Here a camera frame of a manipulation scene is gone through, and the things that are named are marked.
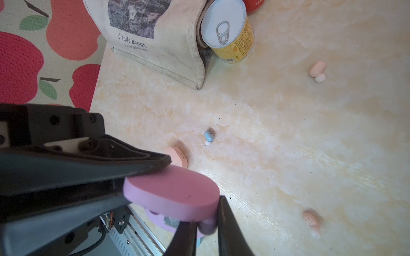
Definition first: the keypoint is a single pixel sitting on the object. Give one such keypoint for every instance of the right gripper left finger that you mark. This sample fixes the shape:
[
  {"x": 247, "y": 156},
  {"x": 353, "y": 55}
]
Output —
[{"x": 184, "y": 241}]

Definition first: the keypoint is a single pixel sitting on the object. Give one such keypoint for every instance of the red cola can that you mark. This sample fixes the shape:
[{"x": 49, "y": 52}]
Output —
[{"x": 253, "y": 5}]

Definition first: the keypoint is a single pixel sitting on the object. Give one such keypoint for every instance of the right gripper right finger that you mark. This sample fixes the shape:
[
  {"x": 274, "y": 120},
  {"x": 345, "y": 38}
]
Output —
[{"x": 231, "y": 241}]

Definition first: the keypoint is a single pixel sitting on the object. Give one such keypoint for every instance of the pink earbud far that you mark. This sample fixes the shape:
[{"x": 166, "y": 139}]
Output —
[{"x": 317, "y": 71}]

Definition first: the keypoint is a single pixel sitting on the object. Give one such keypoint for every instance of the blue earbud charging case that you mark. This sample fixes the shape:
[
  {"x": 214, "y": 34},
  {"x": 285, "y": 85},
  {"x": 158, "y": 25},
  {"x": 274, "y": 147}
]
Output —
[{"x": 199, "y": 241}]

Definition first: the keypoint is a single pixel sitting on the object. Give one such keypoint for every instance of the pink earbud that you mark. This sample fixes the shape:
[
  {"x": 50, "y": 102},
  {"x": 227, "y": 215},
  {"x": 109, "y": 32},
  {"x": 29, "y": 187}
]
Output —
[
  {"x": 313, "y": 224},
  {"x": 317, "y": 71}
]

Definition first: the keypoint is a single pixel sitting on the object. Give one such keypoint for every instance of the blue earbud upper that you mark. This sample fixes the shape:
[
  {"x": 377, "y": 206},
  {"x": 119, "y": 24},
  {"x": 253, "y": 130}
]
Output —
[{"x": 209, "y": 137}]

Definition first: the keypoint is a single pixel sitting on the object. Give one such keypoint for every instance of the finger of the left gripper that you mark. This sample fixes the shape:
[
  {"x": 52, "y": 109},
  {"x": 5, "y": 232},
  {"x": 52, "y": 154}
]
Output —
[
  {"x": 57, "y": 232},
  {"x": 33, "y": 168}
]

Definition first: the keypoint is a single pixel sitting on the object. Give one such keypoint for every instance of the beige Monet tote bag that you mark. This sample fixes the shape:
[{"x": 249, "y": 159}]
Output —
[{"x": 162, "y": 35}]

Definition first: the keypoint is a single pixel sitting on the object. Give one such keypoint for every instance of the purple earbud charging case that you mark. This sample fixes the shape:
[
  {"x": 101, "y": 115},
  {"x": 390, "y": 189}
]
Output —
[{"x": 177, "y": 193}]

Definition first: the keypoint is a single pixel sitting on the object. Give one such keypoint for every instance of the pink earbud right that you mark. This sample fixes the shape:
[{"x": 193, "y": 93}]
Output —
[{"x": 313, "y": 224}]

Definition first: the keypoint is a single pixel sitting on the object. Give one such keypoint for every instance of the yellow tin can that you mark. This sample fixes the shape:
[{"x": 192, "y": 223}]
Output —
[{"x": 226, "y": 29}]

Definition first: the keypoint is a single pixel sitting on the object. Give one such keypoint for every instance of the pink earbud charging case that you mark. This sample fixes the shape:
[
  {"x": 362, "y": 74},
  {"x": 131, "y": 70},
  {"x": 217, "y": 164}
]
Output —
[{"x": 178, "y": 158}]

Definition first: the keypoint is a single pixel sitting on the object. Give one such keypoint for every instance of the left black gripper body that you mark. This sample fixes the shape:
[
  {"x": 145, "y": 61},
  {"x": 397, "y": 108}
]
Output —
[{"x": 63, "y": 128}]

